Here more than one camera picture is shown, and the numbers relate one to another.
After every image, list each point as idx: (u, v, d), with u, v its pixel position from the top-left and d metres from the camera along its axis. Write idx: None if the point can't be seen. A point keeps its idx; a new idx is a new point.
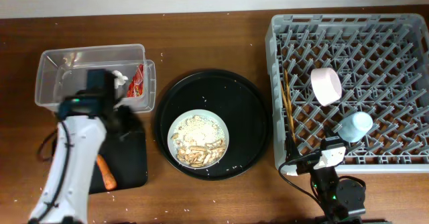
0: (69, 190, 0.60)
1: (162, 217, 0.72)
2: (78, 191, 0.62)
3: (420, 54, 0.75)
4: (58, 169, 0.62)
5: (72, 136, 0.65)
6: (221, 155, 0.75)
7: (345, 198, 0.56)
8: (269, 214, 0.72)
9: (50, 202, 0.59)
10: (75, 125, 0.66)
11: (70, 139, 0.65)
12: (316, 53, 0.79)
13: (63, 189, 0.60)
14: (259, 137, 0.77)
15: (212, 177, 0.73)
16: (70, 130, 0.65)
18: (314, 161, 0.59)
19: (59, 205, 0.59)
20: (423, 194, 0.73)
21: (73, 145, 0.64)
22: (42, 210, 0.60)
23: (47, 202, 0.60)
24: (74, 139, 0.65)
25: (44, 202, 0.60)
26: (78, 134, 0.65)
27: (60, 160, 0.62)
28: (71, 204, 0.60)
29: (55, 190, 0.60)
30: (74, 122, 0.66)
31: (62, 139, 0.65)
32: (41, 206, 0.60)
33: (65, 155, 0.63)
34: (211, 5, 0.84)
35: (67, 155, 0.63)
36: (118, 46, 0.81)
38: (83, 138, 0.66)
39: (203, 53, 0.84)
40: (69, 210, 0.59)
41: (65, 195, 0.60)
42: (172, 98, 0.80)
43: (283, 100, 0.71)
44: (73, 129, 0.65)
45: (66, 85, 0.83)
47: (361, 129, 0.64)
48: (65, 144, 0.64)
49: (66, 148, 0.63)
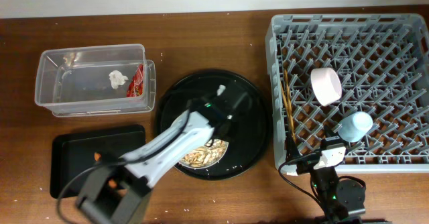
0: (159, 161, 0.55)
1: (162, 217, 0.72)
2: (164, 168, 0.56)
3: (420, 54, 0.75)
4: (167, 138, 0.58)
5: (187, 127, 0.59)
6: (221, 155, 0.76)
7: (345, 199, 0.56)
8: (269, 214, 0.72)
9: (141, 157, 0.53)
10: (194, 117, 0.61)
11: (186, 127, 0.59)
12: (316, 53, 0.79)
13: (155, 156, 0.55)
14: (259, 137, 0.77)
15: (212, 177, 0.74)
16: (189, 121, 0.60)
18: (314, 161, 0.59)
19: (147, 165, 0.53)
20: (423, 193, 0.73)
21: (186, 133, 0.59)
22: (130, 155, 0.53)
23: (140, 155, 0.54)
24: (188, 129, 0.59)
25: (138, 153, 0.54)
26: (192, 129, 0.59)
27: (170, 135, 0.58)
28: (158, 172, 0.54)
29: (153, 151, 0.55)
30: (196, 117, 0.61)
31: (181, 121, 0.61)
32: (133, 153, 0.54)
33: (175, 135, 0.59)
34: (211, 5, 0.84)
35: (175, 135, 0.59)
36: (118, 46, 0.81)
38: (194, 135, 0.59)
39: (203, 53, 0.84)
40: (149, 176, 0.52)
41: (156, 161, 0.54)
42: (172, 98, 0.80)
43: (283, 100, 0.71)
44: (190, 121, 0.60)
45: (66, 86, 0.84)
47: (361, 129, 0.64)
48: (179, 129, 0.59)
49: (177, 130, 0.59)
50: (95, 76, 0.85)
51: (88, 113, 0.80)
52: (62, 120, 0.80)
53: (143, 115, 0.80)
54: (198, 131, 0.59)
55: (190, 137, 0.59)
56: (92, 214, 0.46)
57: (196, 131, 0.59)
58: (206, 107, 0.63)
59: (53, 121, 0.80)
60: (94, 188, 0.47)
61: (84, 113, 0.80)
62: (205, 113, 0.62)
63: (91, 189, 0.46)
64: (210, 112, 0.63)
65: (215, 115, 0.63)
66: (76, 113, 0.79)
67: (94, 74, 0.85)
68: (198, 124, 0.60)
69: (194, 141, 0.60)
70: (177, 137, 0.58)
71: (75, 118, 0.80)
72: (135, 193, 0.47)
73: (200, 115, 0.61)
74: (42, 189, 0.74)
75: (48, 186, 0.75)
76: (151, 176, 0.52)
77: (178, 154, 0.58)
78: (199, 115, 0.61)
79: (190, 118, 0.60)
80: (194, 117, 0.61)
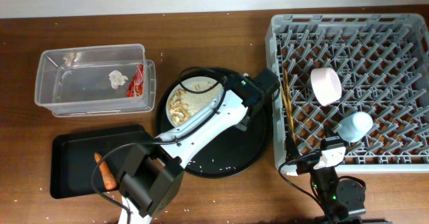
0: (192, 141, 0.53)
1: (163, 217, 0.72)
2: (199, 146, 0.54)
3: (420, 54, 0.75)
4: (198, 120, 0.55)
5: (221, 106, 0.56)
6: (216, 155, 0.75)
7: (345, 199, 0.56)
8: (269, 214, 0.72)
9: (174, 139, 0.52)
10: (228, 96, 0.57)
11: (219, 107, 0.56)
12: (316, 53, 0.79)
13: (189, 137, 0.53)
14: (259, 139, 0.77)
15: (204, 174, 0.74)
16: (226, 98, 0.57)
18: (314, 161, 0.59)
19: (181, 145, 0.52)
20: (423, 194, 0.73)
21: (219, 113, 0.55)
22: (165, 136, 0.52)
23: (173, 136, 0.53)
24: (222, 108, 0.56)
25: (171, 134, 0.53)
26: (226, 108, 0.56)
27: (202, 117, 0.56)
28: (188, 152, 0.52)
29: (186, 132, 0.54)
30: (231, 96, 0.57)
31: (213, 102, 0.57)
32: (167, 134, 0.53)
33: (206, 117, 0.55)
34: (210, 5, 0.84)
35: (208, 117, 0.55)
36: (117, 46, 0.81)
38: (228, 115, 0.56)
39: (203, 53, 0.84)
40: (184, 155, 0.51)
41: (188, 143, 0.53)
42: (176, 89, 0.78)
43: (283, 100, 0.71)
44: (225, 101, 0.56)
45: (66, 86, 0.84)
47: (361, 129, 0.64)
48: (212, 108, 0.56)
49: (210, 111, 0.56)
50: (95, 76, 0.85)
51: (88, 113, 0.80)
52: (62, 120, 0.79)
53: (143, 115, 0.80)
54: (231, 110, 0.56)
55: (221, 119, 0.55)
56: (131, 188, 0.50)
57: (230, 112, 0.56)
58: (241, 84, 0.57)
59: (53, 121, 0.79)
60: (133, 163, 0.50)
61: (84, 113, 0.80)
62: (238, 89, 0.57)
63: (130, 166, 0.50)
64: (253, 87, 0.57)
65: (253, 93, 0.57)
66: (76, 112, 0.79)
67: (94, 74, 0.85)
68: (234, 102, 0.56)
69: (225, 123, 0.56)
70: (210, 118, 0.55)
71: (75, 118, 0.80)
72: (167, 174, 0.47)
73: (240, 91, 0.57)
74: (42, 189, 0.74)
75: (48, 186, 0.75)
76: (183, 157, 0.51)
77: (211, 137, 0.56)
78: (239, 91, 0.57)
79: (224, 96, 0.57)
80: (229, 96, 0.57)
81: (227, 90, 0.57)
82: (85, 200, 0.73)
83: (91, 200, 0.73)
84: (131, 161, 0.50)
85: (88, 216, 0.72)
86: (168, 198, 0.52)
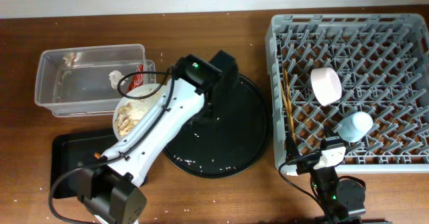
0: (143, 151, 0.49)
1: (163, 217, 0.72)
2: (155, 151, 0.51)
3: (420, 54, 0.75)
4: (150, 121, 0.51)
5: (172, 100, 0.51)
6: (215, 155, 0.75)
7: (345, 199, 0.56)
8: (269, 214, 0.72)
9: (120, 154, 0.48)
10: (178, 88, 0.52)
11: (170, 102, 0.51)
12: (316, 53, 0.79)
13: (138, 147, 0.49)
14: (259, 139, 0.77)
15: (204, 174, 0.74)
16: (174, 90, 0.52)
18: (314, 161, 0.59)
19: (130, 159, 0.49)
20: (423, 194, 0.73)
21: (171, 109, 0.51)
22: (111, 154, 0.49)
23: (119, 151, 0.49)
24: (172, 104, 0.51)
25: (117, 149, 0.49)
26: (177, 101, 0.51)
27: (153, 118, 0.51)
28: (141, 163, 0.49)
29: (134, 142, 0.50)
30: (181, 86, 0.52)
31: (163, 98, 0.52)
32: (113, 151, 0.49)
33: (157, 118, 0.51)
34: (210, 5, 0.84)
35: (159, 116, 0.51)
36: (118, 46, 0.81)
38: (181, 109, 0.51)
39: (203, 53, 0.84)
40: (135, 170, 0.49)
41: (138, 153, 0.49)
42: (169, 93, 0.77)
43: (283, 100, 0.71)
44: (175, 94, 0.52)
45: (66, 86, 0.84)
47: (361, 129, 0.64)
48: (163, 106, 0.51)
49: (161, 110, 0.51)
50: (95, 76, 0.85)
51: (89, 113, 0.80)
52: (62, 120, 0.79)
53: None
54: (181, 101, 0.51)
55: (174, 115, 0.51)
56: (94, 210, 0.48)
57: (182, 104, 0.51)
58: (192, 71, 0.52)
59: (53, 121, 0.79)
60: (86, 186, 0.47)
61: (84, 113, 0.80)
62: (193, 77, 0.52)
63: (84, 190, 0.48)
64: (208, 72, 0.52)
65: (207, 75, 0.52)
66: (76, 113, 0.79)
67: (94, 74, 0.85)
68: (186, 93, 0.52)
69: (182, 116, 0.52)
70: (161, 117, 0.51)
71: (75, 118, 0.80)
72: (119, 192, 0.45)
73: (190, 78, 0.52)
74: (42, 188, 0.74)
75: (48, 186, 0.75)
76: (135, 170, 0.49)
77: (167, 136, 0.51)
78: (192, 80, 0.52)
79: (173, 88, 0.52)
80: (179, 86, 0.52)
81: (177, 80, 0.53)
82: None
83: None
84: (84, 186, 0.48)
85: (88, 216, 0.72)
86: (141, 206, 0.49)
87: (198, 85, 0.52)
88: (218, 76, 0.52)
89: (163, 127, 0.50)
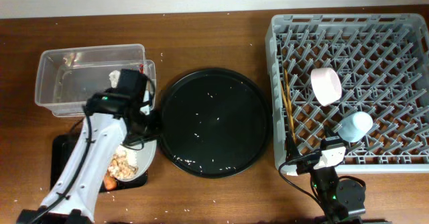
0: (82, 184, 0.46)
1: (163, 217, 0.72)
2: (94, 182, 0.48)
3: (420, 54, 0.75)
4: (77, 157, 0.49)
5: (94, 132, 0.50)
6: (215, 155, 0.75)
7: (345, 198, 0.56)
8: (269, 214, 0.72)
9: (60, 195, 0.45)
10: (100, 119, 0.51)
11: (92, 135, 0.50)
12: (316, 53, 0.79)
13: (74, 184, 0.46)
14: (259, 139, 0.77)
15: (204, 174, 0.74)
16: (96, 121, 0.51)
18: (314, 161, 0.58)
19: (72, 197, 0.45)
20: (423, 194, 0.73)
21: (94, 141, 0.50)
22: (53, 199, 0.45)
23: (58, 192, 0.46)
24: (96, 135, 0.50)
25: (55, 192, 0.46)
26: (100, 131, 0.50)
27: (80, 152, 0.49)
28: (82, 198, 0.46)
29: (69, 182, 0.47)
30: (100, 118, 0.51)
31: (84, 133, 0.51)
32: (51, 195, 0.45)
33: (83, 152, 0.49)
34: (210, 5, 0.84)
35: (86, 149, 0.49)
36: (118, 46, 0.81)
38: (106, 137, 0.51)
39: (204, 53, 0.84)
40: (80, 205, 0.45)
41: (76, 189, 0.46)
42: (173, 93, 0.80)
43: (283, 100, 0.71)
44: (96, 125, 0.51)
45: (66, 86, 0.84)
47: (361, 129, 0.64)
48: (86, 139, 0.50)
49: (86, 143, 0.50)
50: (95, 76, 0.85)
51: None
52: (62, 120, 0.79)
53: None
54: (102, 128, 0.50)
55: (101, 144, 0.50)
56: None
57: (106, 133, 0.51)
58: (104, 104, 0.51)
59: (53, 121, 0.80)
60: None
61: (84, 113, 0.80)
62: (104, 106, 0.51)
63: None
64: (117, 102, 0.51)
65: (118, 102, 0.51)
66: (76, 113, 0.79)
67: (94, 74, 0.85)
68: (102, 121, 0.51)
69: (110, 140, 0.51)
70: (88, 149, 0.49)
71: (75, 118, 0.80)
72: None
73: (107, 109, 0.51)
74: (42, 188, 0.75)
75: (49, 186, 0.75)
76: (82, 204, 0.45)
77: (103, 163, 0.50)
78: (105, 110, 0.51)
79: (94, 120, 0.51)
80: (96, 120, 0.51)
81: (91, 115, 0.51)
82: None
83: None
84: None
85: None
86: None
87: (114, 113, 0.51)
88: (131, 100, 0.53)
89: (95, 155, 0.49)
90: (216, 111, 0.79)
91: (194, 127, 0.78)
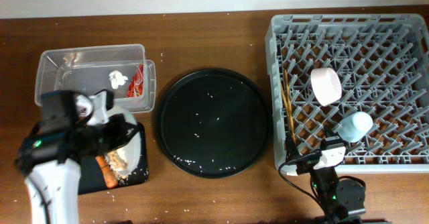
0: None
1: (163, 217, 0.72)
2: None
3: (420, 54, 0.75)
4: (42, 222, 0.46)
5: (36, 176, 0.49)
6: (215, 155, 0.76)
7: (345, 199, 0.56)
8: (269, 214, 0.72)
9: None
10: (46, 174, 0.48)
11: (45, 196, 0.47)
12: (316, 53, 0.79)
13: None
14: (259, 139, 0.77)
15: (204, 174, 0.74)
16: (43, 182, 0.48)
18: (314, 161, 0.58)
19: None
20: (423, 194, 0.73)
21: (51, 201, 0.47)
22: None
23: None
24: (49, 194, 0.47)
25: None
26: (51, 188, 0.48)
27: (41, 219, 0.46)
28: None
29: None
30: (43, 173, 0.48)
31: (35, 197, 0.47)
32: None
33: (45, 216, 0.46)
34: (210, 5, 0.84)
35: (47, 215, 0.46)
36: (118, 46, 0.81)
38: (59, 191, 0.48)
39: (203, 53, 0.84)
40: None
41: None
42: (173, 92, 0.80)
43: (283, 100, 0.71)
44: (43, 183, 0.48)
45: (66, 86, 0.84)
47: (361, 129, 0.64)
48: (40, 202, 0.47)
49: (43, 208, 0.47)
50: (95, 76, 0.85)
51: None
52: None
53: (143, 115, 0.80)
54: (51, 170, 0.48)
55: (58, 200, 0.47)
56: None
57: (48, 188, 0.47)
58: (35, 149, 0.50)
59: None
60: None
61: None
62: (47, 149, 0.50)
63: None
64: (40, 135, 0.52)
65: (51, 136, 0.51)
66: None
67: (94, 74, 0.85)
68: (49, 171, 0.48)
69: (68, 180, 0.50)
70: (45, 210, 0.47)
71: None
72: None
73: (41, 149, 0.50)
74: None
75: None
76: None
77: (72, 206, 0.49)
78: (34, 157, 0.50)
79: (43, 154, 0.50)
80: (43, 174, 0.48)
81: (35, 170, 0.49)
82: (86, 200, 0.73)
83: (92, 199, 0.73)
84: None
85: (88, 216, 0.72)
86: None
87: (57, 153, 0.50)
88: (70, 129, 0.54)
89: (57, 206, 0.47)
90: (216, 111, 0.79)
91: (194, 127, 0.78)
